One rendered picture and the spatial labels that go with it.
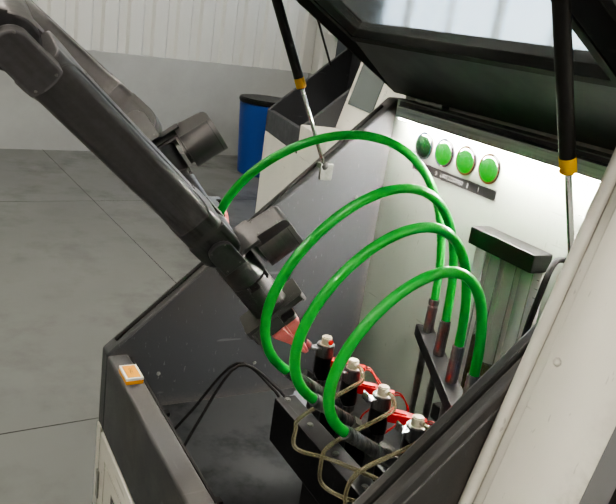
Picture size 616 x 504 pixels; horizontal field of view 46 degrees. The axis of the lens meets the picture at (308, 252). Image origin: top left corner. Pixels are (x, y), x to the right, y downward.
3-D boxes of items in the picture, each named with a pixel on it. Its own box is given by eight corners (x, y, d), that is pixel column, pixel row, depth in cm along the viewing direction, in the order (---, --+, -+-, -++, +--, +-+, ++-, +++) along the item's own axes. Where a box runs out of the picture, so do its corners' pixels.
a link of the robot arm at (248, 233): (185, 218, 101) (205, 255, 95) (251, 169, 100) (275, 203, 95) (227, 264, 109) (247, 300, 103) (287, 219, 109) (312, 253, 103)
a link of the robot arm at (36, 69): (-39, 11, 73) (-27, 54, 66) (5, -24, 73) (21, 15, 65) (195, 238, 104) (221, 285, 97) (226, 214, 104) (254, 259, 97)
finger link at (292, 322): (324, 351, 108) (289, 307, 104) (286, 379, 108) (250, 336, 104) (312, 332, 115) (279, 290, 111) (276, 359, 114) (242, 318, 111)
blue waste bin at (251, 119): (221, 165, 757) (229, 92, 734) (271, 166, 789) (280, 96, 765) (247, 180, 710) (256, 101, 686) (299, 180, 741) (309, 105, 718)
